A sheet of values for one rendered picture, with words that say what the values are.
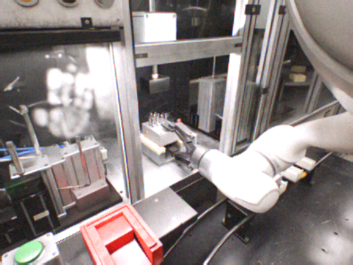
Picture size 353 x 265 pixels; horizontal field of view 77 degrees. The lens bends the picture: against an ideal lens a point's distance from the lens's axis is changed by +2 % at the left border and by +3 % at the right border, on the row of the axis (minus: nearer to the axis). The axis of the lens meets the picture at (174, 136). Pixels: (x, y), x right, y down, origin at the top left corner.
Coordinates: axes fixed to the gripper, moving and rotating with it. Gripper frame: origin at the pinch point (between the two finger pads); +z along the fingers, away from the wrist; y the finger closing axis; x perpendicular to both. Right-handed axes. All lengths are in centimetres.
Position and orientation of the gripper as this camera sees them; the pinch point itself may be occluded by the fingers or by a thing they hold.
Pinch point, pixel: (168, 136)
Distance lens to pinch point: 81.6
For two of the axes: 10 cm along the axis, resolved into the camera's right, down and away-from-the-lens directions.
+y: 0.0, -8.8, -4.7
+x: -7.9, 2.9, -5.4
